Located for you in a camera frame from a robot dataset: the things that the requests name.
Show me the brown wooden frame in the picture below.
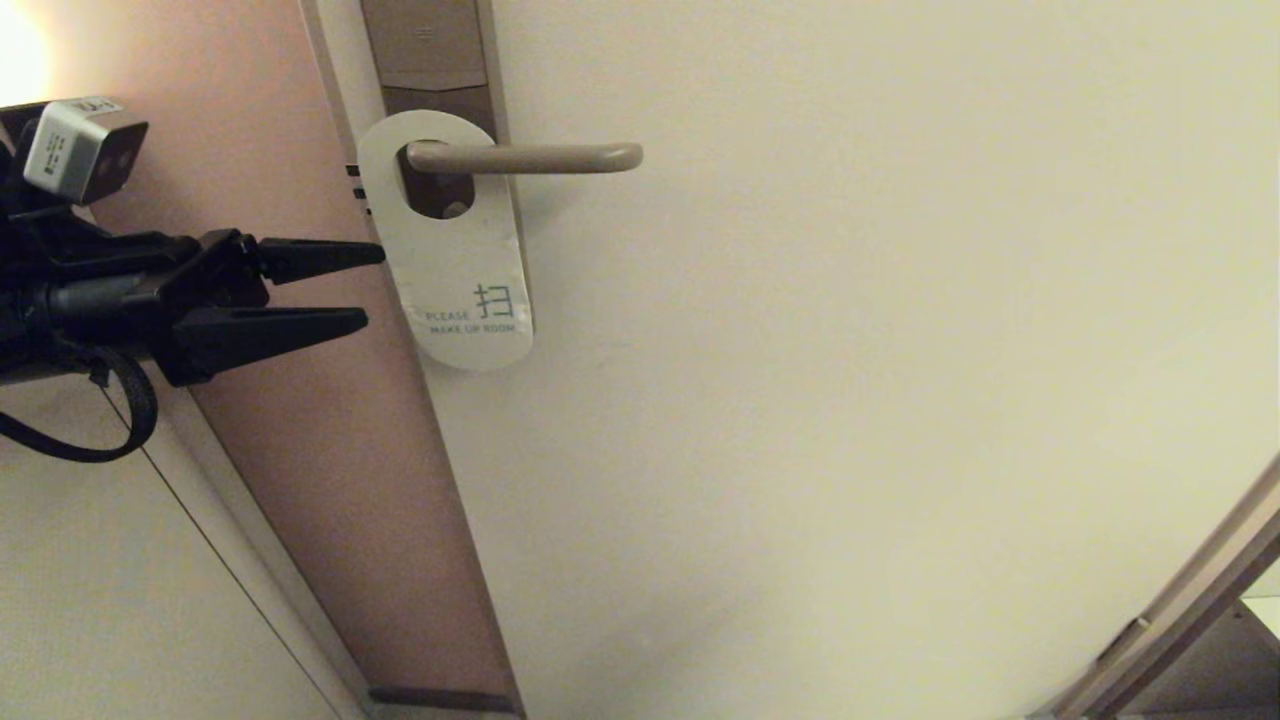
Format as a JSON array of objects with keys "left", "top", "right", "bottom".
[{"left": 1040, "top": 455, "right": 1280, "bottom": 720}]

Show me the black left camera bracket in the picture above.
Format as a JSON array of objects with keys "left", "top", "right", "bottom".
[{"left": 0, "top": 110, "right": 111, "bottom": 261}]

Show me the bronze door handle lever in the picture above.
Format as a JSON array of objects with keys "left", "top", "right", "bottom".
[{"left": 405, "top": 141, "right": 644, "bottom": 176}]

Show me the small dark hinge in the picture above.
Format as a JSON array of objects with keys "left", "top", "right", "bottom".
[{"left": 1097, "top": 618, "right": 1151, "bottom": 663}]

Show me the pink-brown door frame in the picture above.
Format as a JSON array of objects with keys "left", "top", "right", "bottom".
[{"left": 30, "top": 0, "right": 523, "bottom": 713}]

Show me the bronze door lock plate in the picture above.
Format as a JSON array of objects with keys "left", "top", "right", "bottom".
[{"left": 358, "top": 0, "right": 534, "bottom": 336}]

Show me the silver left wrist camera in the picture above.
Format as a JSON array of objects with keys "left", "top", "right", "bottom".
[{"left": 22, "top": 97, "right": 149, "bottom": 206}]

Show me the blue and white door hanger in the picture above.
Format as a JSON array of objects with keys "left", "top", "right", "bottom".
[{"left": 357, "top": 110, "right": 534, "bottom": 373}]

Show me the cream door panel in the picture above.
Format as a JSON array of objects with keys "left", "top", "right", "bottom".
[{"left": 312, "top": 0, "right": 1280, "bottom": 720}]

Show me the black braided left cable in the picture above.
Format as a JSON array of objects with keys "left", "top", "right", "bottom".
[{"left": 0, "top": 345, "right": 159, "bottom": 463}]

